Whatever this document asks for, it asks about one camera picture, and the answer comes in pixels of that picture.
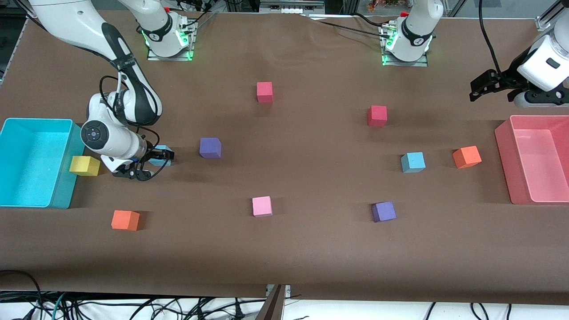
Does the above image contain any light blue foam block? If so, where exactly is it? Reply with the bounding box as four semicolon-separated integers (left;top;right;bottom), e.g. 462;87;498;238
401;152;426;173
149;145;173;167

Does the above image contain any purple foam block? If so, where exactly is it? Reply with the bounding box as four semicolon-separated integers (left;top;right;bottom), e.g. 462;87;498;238
371;201;397;223
199;137;222;159

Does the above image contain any yellow foam block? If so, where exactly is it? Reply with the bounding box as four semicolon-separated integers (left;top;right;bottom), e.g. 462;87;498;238
69;156;101;177

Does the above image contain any orange foam block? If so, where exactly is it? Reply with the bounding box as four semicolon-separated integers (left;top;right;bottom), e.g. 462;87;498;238
453;146;482;169
111;210;140;232

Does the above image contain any pink plastic bin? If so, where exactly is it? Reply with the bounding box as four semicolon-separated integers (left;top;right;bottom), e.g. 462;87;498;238
494;115;569;205

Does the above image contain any red foam block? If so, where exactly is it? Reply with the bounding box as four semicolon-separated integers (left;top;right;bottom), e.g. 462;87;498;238
256;81;274;104
367;105;388;127

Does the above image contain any pink foam block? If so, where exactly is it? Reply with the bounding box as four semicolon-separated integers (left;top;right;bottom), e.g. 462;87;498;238
252;196;273;217

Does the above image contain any cyan plastic bin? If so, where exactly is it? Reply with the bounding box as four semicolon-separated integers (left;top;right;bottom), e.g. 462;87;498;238
0;118;87;209

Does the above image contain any brown table cover sheet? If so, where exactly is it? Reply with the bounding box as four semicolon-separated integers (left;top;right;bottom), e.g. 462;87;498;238
0;9;569;307

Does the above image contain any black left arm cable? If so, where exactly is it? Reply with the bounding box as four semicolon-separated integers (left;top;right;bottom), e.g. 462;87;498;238
478;0;504;75

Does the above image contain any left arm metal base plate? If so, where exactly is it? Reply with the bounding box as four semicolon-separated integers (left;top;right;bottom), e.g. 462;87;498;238
380;24;429;67

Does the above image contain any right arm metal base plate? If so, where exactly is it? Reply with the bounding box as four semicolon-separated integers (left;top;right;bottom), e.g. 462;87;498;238
147;18;196;62

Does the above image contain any teal floor cable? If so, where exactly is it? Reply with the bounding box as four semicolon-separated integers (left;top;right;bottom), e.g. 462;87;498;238
51;292;68;320

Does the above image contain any black floor cable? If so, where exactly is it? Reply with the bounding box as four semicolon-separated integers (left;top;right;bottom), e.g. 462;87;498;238
0;269;43;320

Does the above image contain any dark camera mount post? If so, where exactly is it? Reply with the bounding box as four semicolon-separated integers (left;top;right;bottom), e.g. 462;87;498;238
256;284;286;320

